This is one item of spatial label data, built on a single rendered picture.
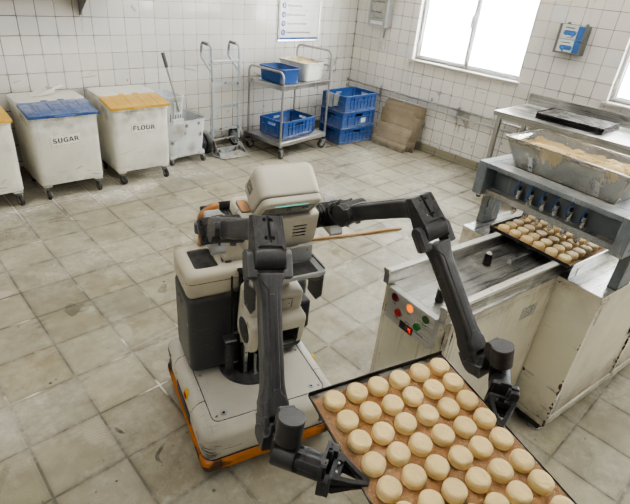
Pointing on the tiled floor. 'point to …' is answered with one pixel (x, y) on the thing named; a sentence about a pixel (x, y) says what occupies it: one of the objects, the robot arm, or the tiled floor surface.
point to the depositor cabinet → (577, 333)
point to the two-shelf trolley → (282, 107)
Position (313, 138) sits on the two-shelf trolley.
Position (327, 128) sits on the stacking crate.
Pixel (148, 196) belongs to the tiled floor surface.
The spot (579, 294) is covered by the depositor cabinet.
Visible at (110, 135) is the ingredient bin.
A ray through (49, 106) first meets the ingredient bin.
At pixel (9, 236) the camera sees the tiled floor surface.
